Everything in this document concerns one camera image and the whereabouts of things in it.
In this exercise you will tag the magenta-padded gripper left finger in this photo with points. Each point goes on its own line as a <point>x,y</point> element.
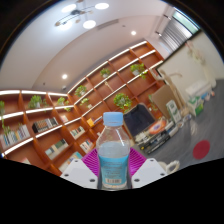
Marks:
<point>78,171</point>

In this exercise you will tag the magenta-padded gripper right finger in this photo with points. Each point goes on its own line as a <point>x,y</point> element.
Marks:
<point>148,171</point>

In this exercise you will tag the clear blue-labelled water bottle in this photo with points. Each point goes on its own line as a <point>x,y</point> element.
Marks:
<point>113,158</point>

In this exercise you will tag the stack of dark books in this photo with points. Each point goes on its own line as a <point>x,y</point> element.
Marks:
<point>156,138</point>

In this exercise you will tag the dark office chair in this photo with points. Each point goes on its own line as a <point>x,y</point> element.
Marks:
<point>138,120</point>

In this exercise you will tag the wooden shelf unit with books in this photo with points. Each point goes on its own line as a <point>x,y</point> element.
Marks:
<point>50,126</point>

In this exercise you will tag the flat round red coaster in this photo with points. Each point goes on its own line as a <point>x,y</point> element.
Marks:
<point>201,149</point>

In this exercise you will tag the tan chair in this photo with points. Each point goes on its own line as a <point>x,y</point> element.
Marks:
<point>163,98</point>

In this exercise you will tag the grey curtain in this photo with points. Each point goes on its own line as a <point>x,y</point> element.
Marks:
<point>171,35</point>

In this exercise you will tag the ceiling chandelier lamp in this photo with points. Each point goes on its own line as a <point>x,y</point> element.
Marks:
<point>89,24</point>

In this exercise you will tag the window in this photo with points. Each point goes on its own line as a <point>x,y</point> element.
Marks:
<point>186,20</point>

